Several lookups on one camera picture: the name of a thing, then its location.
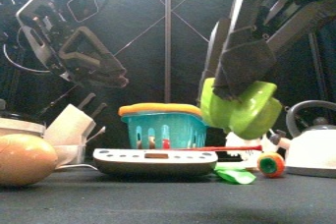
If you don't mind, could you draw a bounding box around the white cable loop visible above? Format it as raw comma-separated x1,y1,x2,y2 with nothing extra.
1,42,50,75

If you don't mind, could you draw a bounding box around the dark toy knife handle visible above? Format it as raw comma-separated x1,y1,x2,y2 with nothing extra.
90,102,109,120
77,92,97,112

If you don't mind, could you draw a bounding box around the orange round toy green centre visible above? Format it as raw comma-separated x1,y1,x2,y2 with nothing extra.
256,151,288,179

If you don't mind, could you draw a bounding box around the white toy kettle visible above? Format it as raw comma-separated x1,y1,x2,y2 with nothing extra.
284,99,336,179

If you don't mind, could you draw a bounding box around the white toy kitchen scale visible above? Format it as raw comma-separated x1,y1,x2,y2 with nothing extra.
92,147,218,177

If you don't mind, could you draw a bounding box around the red toy utensil handle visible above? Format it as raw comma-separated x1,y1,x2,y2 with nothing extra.
177,145,264,152

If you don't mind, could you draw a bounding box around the dark frame post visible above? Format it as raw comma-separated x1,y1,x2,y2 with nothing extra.
306,31,330,104

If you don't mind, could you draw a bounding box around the teal basket with orange rim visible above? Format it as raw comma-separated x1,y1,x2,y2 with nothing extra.
117,102,210,150

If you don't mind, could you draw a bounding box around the white pot with black lid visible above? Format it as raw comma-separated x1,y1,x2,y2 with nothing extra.
0,98,46,138

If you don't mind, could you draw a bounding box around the brown toy egg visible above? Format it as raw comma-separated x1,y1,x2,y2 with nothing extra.
0,133,60,189

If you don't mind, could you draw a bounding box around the white toy piece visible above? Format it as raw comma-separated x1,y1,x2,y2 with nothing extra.
222,131,265,171

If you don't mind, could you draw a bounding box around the green cup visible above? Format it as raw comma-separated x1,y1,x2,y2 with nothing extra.
198,77,284,140

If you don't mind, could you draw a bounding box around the white toy with black cap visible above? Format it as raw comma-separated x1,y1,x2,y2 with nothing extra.
266,129,292,151

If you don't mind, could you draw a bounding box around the white toy knife block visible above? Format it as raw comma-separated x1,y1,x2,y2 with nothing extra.
41,103,98,167

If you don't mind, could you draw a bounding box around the grey vertical frame pole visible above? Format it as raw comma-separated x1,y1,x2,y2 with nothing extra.
162,0,173,104

